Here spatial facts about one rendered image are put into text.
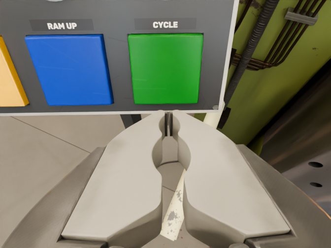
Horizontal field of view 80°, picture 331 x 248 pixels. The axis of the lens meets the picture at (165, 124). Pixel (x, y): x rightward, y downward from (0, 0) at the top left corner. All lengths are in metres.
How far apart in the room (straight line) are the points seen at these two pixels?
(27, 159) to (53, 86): 1.25
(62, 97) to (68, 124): 1.23
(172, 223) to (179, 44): 0.42
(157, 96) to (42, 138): 1.32
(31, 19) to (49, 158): 1.22
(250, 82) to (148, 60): 0.45
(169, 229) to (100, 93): 0.38
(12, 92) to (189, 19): 0.21
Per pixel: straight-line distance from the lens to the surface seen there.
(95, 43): 0.22
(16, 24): 0.26
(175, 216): 0.53
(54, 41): 0.24
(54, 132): 1.49
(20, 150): 1.54
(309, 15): 0.49
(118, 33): 0.22
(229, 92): 0.64
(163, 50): 0.21
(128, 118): 0.53
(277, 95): 0.65
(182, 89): 0.23
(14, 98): 0.28
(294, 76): 0.60
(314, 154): 0.50
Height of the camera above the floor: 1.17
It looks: 62 degrees down
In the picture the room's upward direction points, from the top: straight up
